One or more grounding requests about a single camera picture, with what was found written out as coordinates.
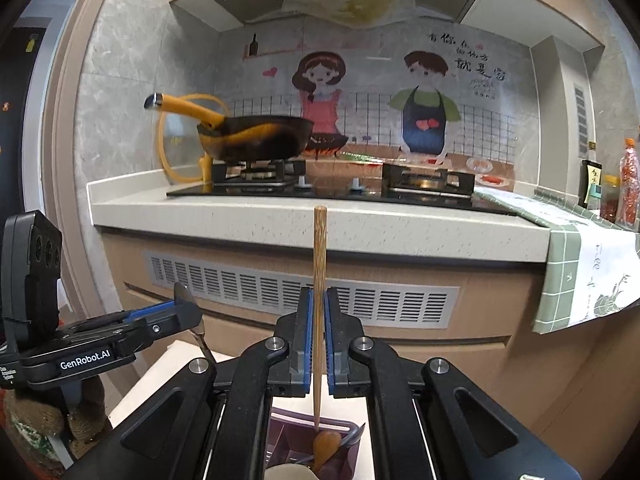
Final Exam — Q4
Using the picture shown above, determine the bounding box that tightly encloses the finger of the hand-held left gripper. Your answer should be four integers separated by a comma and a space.
120, 302, 203, 356
62, 302, 177, 335

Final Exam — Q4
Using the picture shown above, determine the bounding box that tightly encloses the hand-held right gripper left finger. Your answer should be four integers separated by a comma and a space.
102, 285, 316, 480

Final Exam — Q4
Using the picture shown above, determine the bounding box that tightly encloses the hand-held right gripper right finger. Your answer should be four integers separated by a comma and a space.
324, 287, 583, 480

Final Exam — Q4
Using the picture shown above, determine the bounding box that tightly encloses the grey metal fork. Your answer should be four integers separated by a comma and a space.
172, 282, 217, 365

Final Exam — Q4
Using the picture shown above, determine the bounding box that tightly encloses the wooden chopstick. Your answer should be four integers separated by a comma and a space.
312, 206, 328, 433

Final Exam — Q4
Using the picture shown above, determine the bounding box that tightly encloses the maroon plastic utensil holder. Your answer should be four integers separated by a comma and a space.
265, 407, 368, 480

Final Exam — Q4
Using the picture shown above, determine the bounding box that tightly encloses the wooden spoon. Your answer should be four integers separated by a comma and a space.
312, 430, 343, 475

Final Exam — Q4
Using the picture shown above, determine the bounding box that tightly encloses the person's left hand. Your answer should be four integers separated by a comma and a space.
0, 377, 113, 463

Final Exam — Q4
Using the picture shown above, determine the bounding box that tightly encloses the grey cabinet vent grille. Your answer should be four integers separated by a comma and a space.
145, 250, 460, 330

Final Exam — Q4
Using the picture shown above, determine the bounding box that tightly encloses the black gas stove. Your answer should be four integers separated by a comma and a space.
166, 157, 518, 217

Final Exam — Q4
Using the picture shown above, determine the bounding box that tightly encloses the yellow-rimmed glass lid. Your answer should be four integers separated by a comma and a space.
157, 92, 233, 184

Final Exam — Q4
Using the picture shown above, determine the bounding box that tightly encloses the wooden kitchen cabinet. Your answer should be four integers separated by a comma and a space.
100, 232, 640, 461

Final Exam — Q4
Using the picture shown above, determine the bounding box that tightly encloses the green checked cloth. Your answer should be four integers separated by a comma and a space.
472, 185, 640, 335

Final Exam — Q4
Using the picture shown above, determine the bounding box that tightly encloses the dark box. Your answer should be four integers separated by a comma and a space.
580, 160, 603, 211

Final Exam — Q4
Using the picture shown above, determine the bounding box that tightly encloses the yellow-lidded jar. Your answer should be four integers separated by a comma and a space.
599, 175, 621, 223

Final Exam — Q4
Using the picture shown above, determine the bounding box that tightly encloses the red chili bottle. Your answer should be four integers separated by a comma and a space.
619, 137, 640, 230

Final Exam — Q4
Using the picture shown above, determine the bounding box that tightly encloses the yellow-handled frying pan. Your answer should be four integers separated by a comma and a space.
144, 92, 315, 163

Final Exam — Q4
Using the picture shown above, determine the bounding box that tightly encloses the cartoon wall poster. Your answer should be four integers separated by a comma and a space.
215, 15, 531, 191

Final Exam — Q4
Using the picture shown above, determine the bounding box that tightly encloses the small wall vent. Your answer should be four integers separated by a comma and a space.
572, 85, 588, 158

